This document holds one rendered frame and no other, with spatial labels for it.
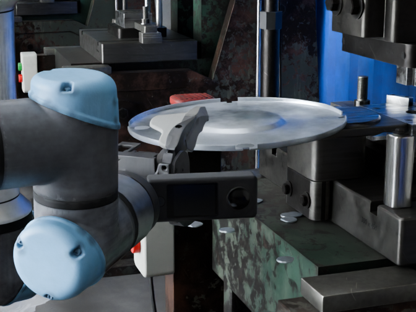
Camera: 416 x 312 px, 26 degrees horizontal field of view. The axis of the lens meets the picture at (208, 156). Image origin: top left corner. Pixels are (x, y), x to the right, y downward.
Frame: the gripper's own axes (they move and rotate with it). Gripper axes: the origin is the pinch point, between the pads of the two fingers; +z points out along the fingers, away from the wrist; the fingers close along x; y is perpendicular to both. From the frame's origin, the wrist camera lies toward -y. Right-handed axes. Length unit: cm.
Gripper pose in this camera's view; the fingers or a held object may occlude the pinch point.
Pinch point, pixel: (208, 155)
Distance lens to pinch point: 107.9
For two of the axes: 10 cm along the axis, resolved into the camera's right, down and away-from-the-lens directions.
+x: 0.1, 9.6, 2.8
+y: -9.4, -0.8, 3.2
